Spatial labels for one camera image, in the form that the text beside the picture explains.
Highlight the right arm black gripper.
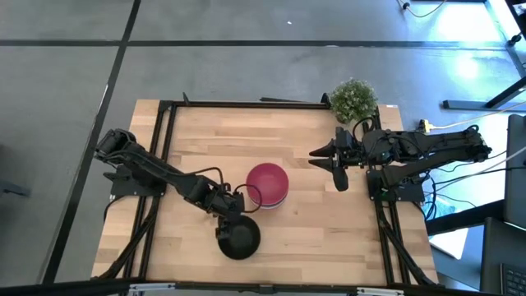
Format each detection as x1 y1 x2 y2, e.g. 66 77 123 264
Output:
308 139 367 192

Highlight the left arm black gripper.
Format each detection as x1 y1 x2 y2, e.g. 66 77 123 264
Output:
216 192 247 243

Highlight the black cabinet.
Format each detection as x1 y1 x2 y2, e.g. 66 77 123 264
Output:
503 113 526 229

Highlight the silver metal bracket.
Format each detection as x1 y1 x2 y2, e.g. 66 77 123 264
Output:
128 282 177 294
356 286 404 296

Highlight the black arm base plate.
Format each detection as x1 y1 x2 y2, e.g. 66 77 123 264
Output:
103 170 168 197
366 169 425 203

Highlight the black left base cable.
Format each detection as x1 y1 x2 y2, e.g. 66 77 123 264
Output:
102 195 124 223

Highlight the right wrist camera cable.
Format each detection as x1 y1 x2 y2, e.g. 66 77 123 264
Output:
351 116 377 143

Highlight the black desk leg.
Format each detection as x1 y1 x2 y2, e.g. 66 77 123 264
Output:
442 76 526 111

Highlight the black bowl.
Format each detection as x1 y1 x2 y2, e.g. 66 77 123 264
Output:
217 214 262 261

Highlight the white paper sheet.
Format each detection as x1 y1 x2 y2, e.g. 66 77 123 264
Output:
429 228 469 260

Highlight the potted green plant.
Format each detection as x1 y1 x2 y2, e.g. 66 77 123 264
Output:
330 77 379 125

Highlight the black aluminium frame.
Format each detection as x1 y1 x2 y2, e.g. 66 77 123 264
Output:
0 92 494 296

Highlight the black floor cable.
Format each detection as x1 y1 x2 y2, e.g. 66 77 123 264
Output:
427 150 509 186

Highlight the magenta bowl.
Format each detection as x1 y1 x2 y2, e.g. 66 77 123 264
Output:
245 162 290 206

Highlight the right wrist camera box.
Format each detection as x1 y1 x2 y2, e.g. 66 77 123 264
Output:
335 126 355 144

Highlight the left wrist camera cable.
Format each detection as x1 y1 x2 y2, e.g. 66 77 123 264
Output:
180 166 264 215

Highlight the yellow cable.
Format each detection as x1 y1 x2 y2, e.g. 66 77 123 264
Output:
427 100 526 129

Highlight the black keyboard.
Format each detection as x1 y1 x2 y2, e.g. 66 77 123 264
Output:
500 262 526 296

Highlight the grey floor cable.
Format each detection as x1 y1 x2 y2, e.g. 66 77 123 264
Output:
437 146 526 193

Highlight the black cable with plug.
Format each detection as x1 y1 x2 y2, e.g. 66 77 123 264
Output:
396 0 447 18

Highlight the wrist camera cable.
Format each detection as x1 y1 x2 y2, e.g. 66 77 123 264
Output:
351 116 377 143
180 166 264 215

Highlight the black desk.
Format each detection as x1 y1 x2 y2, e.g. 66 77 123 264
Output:
479 216 526 296

